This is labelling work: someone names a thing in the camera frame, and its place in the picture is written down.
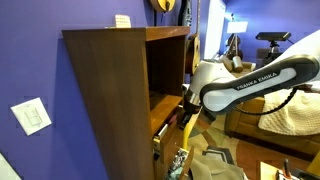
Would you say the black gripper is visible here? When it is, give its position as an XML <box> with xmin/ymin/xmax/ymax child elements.
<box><xmin>179</xmin><ymin>104</ymin><xmax>201</xmax><ymax>130</ymax></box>

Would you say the topmost wooden drawer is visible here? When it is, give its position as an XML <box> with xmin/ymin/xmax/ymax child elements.
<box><xmin>153</xmin><ymin>115</ymin><xmax>183</xmax><ymax>163</ymax></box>

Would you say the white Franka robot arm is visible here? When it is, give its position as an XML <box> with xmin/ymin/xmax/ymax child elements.
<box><xmin>178</xmin><ymin>30</ymin><xmax>320</xmax><ymax>129</ymax></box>

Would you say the brown wooden shelf cabinet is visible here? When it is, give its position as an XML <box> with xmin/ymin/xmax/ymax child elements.
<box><xmin>62</xmin><ymin>26</ymin><xmax>190</xmax><ymax>180</ymax></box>

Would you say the brown leather sofa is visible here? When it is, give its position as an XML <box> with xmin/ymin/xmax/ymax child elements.
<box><xmin>225</xmin><ymin>89</ymin><xmax>320</xmax><ymax>156</ymax></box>

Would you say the grey cloth on floor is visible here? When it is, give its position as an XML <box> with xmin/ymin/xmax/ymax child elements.
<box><xmin>190</xmin><ymin>155</ymin><xmax>248</xmax><ymax>180</ymax></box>

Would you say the brown acoustic guitar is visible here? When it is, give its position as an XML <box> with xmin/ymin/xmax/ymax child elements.
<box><xmin>185</xmin><ymin>2</ymin><xmax>200</xmax><ymax>74</ymax></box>

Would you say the white lamp shade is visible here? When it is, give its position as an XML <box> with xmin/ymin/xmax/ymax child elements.
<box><xmin>227</xmin><ymin>21</ymin><xmax>248</xmax><ymax>33</ymax></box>

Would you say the cream knitted blanket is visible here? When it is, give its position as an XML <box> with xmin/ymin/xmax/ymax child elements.
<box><xmin>258</xmin><ymin>90</ymin><xmax>320</xmax><ymax>136</ymax></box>

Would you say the small cream card on cabinet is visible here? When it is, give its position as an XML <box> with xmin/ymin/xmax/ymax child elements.
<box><xmin>115</xmin><ymin>14</ymin><xmax>131</xmax><ymax>28</ymax></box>

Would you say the wooden side table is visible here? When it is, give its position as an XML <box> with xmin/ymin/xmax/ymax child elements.
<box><xmin>260</xmin><ymin>162</ymin><xmax>320</xmax><ymax>180</ymax></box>

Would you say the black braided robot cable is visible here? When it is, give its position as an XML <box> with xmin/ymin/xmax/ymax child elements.
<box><xmin>233</xmin><ymin>87</ymin><xmax>299</xmax><ymax>116</ymax></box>

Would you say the black camera on tripod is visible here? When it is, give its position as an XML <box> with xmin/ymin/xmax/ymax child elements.
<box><xmin>256</xmin><ymin>32</ymin><xmax>291</xmax><ymax>62</ymax></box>

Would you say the white wall light switch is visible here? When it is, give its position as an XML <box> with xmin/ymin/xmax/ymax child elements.
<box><xmin>11</xmin><ymin>97</ymin><xmax>52</xmax><ymax>136</ymax></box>

